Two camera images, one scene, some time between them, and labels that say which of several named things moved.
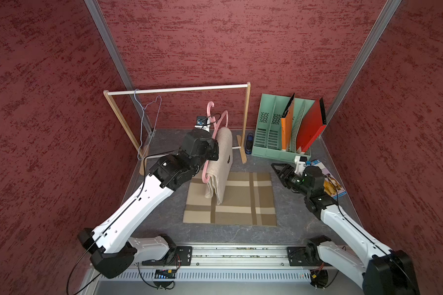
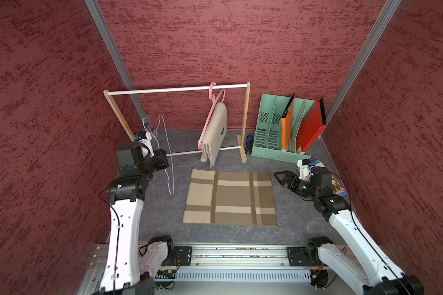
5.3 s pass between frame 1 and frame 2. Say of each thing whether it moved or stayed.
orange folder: stayed
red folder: stayed
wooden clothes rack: stayed
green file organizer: stayed
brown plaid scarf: stayed
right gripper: stayed
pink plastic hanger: moved
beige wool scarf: moved
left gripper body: moved
